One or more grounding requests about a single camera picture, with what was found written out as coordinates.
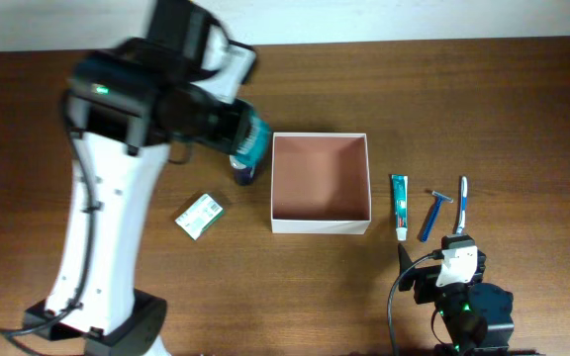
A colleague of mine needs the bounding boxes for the teal Listerine mouthwash bottle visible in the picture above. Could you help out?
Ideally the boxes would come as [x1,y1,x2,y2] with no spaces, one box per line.
[230,110,272,169]

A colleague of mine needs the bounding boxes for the blue white toothbrush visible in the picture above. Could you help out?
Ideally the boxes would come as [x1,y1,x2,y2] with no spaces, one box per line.
[455,176,468,234]

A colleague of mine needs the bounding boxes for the teal Colgate toothpaste tube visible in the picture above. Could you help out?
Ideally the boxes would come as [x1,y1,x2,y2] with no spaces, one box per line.
[391,175,408,241]

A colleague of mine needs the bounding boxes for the clear spray bottle dark liquid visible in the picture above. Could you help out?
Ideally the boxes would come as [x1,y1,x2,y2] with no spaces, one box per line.
[230,155,256,186]

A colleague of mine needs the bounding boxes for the green white Dettol soap box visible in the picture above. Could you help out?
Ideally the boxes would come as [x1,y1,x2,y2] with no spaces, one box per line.
[175,194,224,240]

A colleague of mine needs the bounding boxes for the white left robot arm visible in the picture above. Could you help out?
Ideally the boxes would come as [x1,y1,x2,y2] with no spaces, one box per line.
[21,0,270,355]

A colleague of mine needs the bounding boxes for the white box pink interior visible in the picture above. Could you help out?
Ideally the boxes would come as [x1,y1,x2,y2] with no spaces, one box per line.
[270,133,372,234]

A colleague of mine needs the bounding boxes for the blue disposable razor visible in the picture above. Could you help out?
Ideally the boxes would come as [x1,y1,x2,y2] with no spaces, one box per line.
[420,191,453,242]

